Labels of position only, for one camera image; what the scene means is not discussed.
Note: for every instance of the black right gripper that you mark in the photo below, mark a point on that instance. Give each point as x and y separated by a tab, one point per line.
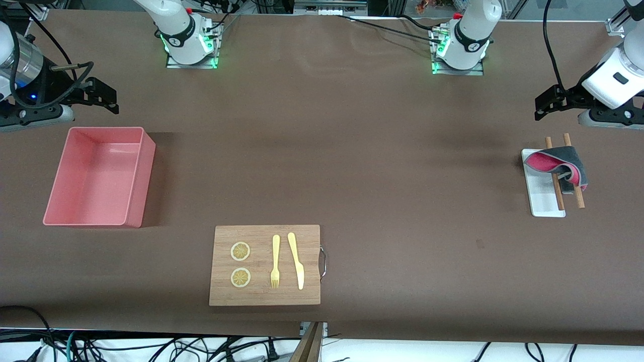
50	85

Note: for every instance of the wooden chopsticks pair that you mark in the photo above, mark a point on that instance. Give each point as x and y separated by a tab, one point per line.
579	198

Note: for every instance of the lemon slice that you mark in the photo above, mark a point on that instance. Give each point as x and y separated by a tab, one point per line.
240	251
240	277

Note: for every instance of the brown wooden plank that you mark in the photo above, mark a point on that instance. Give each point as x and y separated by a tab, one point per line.
309	347

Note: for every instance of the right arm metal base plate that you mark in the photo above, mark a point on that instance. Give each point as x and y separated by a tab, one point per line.
173	64

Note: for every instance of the wooden cutting board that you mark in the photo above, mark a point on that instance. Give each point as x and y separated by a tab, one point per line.
261	291

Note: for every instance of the wooden rack rod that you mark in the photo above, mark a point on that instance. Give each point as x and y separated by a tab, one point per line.
559	198

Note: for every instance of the grey metal box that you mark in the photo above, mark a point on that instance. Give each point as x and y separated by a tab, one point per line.
329	6

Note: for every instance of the silver metal rod bracket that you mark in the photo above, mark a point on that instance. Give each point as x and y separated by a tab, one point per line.
563	175

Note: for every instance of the grey and pink cloth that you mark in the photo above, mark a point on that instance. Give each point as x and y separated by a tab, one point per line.
558	161

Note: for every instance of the white rack base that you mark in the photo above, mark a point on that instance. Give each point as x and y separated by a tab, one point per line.
541	196

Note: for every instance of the yellow plastic fork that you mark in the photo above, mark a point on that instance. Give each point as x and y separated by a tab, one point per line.
275	256

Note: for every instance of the yellow plastic knife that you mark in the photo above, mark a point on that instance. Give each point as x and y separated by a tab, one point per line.
297	261

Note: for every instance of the pink plastic bin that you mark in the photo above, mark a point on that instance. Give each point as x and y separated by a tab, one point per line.
90	176

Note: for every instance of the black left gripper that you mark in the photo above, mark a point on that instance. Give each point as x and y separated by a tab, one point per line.
572	95

